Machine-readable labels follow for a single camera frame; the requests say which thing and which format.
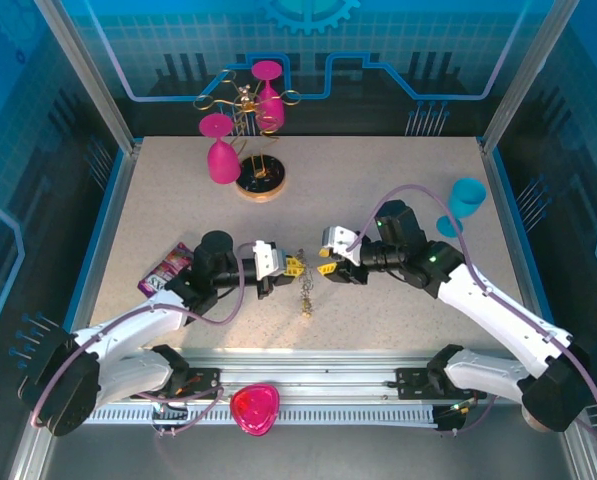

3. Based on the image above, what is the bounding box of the metal keyring with keys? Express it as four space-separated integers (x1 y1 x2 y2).
296 248 315 320

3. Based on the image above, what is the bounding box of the purple snack packet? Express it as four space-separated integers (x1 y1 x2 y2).
137 242 195 296

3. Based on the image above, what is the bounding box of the pink plastic wine glass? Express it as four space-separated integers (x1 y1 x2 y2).
198 112 242 186
251 59 286 132

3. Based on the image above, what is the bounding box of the teal plastic wine glass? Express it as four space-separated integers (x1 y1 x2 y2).
436 178 488 238

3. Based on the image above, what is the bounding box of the pink heart-shaped container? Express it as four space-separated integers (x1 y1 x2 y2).
229 383 281 437

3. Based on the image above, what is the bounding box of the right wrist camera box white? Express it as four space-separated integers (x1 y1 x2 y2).
321 224 360 262

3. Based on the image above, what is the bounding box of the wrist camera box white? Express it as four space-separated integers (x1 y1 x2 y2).
251 239 283 280
321 224 360 262

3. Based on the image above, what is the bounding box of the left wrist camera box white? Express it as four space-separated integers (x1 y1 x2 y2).
251 239 283 280

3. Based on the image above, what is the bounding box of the gold wire glass rack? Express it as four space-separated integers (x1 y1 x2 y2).
192 68 303 204

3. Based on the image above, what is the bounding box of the aluminium mounting rail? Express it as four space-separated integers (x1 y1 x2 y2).
37 347 579 401

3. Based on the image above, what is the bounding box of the aluminium side rail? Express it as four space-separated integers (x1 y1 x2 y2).
477 142 554 364
52 142 144 366

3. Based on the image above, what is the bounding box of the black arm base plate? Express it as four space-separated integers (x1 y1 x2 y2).
395 367 447 401
177 368 223 401

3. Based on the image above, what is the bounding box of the white slotted cable duct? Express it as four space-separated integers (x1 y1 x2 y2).
85 404 439 426

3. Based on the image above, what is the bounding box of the aluminium frame post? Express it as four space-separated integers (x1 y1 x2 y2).
477 0 574 156
31 0 143 155

